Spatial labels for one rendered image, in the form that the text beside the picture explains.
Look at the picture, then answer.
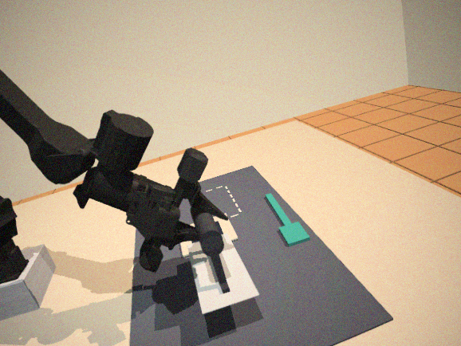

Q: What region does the teal flat trowel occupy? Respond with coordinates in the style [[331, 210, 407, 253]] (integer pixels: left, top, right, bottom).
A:
[[266, 193, 310, 247]]

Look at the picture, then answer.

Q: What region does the white tile with dark rectangle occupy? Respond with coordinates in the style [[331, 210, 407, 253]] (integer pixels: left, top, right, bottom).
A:
[[181, 217, 238, 257]]

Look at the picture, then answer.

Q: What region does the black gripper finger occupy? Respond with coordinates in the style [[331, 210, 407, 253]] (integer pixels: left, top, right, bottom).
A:
[[168, 222, 199, 250], [188, 181, 229, 221]]

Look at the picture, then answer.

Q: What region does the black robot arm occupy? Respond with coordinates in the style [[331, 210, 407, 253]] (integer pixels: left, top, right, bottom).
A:
[[0, 69, 180, 284]]

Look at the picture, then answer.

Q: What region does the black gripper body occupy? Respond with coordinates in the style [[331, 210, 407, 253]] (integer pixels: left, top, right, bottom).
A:
[[120, 147, 208, 272]]

